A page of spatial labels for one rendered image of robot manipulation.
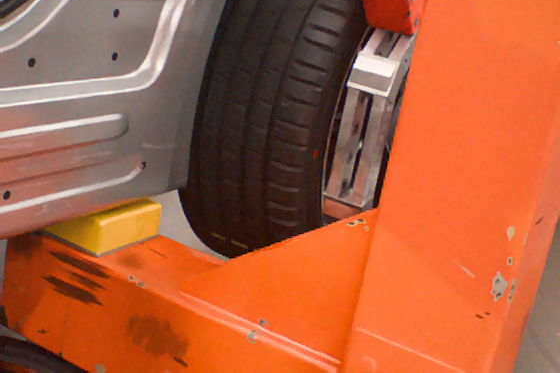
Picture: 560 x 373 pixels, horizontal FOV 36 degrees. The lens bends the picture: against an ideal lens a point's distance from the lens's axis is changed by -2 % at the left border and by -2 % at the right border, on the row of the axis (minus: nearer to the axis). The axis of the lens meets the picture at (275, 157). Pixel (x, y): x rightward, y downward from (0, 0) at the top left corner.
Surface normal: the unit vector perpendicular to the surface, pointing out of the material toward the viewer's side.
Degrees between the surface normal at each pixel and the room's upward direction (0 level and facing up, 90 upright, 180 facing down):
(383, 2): 135
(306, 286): 90
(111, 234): 90
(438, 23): 90
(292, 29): 64
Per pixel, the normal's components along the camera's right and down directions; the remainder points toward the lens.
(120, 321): -0.50, 0.14
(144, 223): 0.85, 0.29
